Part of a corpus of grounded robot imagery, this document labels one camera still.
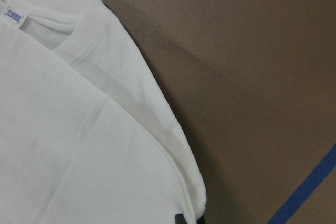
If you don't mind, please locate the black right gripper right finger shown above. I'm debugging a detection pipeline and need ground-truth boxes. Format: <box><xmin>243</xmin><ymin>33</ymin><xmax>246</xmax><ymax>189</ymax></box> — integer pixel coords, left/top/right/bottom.
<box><xmin>196</xmin><ymin>215</ymin><xmax>206</xmax><ymax>224</ymax></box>

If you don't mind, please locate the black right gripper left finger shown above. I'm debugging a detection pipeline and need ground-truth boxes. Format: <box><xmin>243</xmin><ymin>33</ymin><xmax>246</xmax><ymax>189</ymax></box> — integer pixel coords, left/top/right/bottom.
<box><xmin>175</xmin><ymin>214</ymin><xmax>187</xmax><ymax>224</ymax></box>

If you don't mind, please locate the white long-sleeve printed shirt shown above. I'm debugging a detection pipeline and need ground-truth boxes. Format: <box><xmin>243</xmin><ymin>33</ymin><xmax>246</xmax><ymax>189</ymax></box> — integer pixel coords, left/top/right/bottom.
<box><xmin>1</xmin><ymin>0</ymin><xmax>206</xmax><ymax>223</ymax></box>

